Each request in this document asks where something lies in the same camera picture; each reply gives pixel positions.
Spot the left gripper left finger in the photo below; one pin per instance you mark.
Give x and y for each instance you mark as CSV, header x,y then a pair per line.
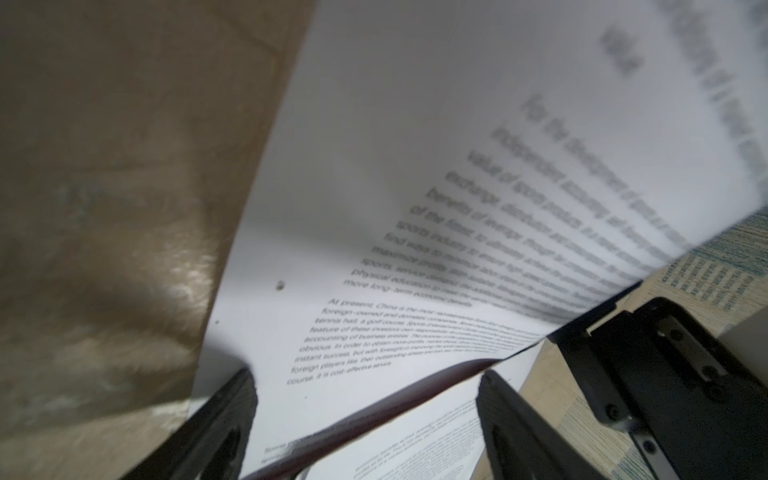
x,y
212,443

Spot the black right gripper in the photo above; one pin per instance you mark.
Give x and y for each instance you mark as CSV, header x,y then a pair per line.
x,y
692,409

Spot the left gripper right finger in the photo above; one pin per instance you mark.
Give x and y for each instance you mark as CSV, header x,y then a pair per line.
x,y
520,444

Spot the white paper sheet underneath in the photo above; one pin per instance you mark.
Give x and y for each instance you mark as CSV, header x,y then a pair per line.
x,y
440,439

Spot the white text paper sheet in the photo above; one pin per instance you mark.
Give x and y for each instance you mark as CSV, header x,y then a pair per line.
x,y
450,181

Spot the red folder black inside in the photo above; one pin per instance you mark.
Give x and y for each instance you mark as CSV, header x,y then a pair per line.
x,y
384,414

